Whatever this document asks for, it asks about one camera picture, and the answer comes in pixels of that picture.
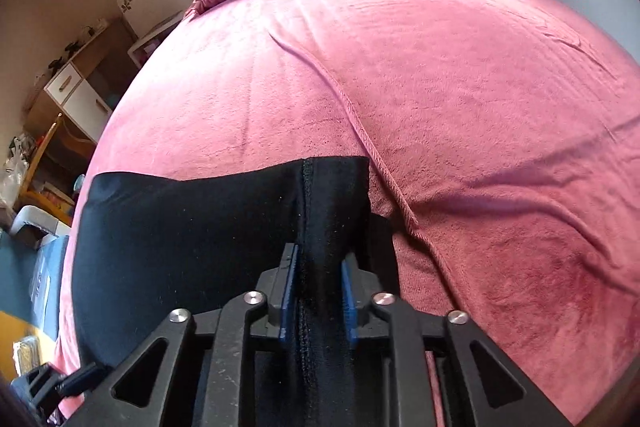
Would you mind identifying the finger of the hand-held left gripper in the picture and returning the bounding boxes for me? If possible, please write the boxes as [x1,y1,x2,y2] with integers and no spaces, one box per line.
[22,363,103,423]

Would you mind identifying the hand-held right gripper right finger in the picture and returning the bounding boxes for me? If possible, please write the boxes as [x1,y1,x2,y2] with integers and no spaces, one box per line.
[341,254,571,427]

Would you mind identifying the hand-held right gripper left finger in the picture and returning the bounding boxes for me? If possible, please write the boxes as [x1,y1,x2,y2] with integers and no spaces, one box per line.
[62,243,301,427]

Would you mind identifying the black pants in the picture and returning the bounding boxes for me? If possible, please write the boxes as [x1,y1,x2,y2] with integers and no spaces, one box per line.
[70,156,401,427]

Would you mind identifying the small clear packet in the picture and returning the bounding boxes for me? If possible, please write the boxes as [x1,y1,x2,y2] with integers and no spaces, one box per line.
[14,334,42,369]

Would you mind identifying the blue floor mat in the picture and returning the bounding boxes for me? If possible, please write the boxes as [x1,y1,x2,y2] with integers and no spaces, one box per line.
[0,229,68,343]

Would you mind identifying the white stool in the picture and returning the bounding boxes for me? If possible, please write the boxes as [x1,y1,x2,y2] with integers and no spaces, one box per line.
[10,205,73,253]

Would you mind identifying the pink bed sheet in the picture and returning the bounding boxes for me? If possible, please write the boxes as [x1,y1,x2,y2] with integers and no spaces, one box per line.
[52,0,640,427]

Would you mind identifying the clear plastic bag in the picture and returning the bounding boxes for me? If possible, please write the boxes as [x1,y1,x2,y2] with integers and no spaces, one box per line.
[0,134,33,208]

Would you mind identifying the wooden chair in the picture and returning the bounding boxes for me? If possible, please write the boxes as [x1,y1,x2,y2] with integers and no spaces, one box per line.
[20,112,96,212]

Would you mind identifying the wooden desk with white drawers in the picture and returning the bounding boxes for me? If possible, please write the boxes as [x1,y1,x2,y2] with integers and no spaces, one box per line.
[22,19,141,145]

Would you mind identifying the white leaf print cabinet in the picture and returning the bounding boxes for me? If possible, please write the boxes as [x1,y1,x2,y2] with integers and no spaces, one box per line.
[117,0,201,68]

